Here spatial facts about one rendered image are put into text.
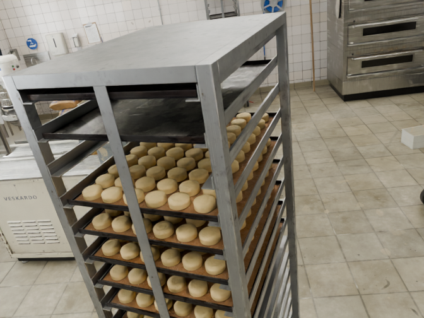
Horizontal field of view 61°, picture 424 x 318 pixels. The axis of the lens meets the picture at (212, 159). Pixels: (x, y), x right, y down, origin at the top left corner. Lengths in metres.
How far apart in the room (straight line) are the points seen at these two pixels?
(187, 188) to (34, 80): 0.40
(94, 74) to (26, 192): 2.37
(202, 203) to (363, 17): 5.02
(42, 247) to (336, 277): 2.28
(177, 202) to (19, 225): 2.55
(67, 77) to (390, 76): 5.47
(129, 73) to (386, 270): 2.45
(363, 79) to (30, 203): 4.62
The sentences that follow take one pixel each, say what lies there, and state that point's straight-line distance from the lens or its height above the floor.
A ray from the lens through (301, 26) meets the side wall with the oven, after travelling 6.48.
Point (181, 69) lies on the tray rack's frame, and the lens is 0.63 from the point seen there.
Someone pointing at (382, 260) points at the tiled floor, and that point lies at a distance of 2.93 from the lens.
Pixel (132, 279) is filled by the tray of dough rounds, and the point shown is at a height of 1.24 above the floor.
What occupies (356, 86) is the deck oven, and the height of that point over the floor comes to 0.22.
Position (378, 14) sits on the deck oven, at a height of 1.19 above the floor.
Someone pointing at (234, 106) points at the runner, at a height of 1.69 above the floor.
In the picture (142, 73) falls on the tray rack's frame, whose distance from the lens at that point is 0.67.
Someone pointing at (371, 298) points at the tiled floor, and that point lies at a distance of 2.66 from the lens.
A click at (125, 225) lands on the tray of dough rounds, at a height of 1.42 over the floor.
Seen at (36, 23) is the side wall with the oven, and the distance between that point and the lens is 7.14.
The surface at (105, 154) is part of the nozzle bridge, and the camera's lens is 2.56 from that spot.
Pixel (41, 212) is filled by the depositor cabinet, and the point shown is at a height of 0.52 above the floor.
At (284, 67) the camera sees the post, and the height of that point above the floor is 1.66.
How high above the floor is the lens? 1.94
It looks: 26 degrees down
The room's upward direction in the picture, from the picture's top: 9 degrees counter-clockwise
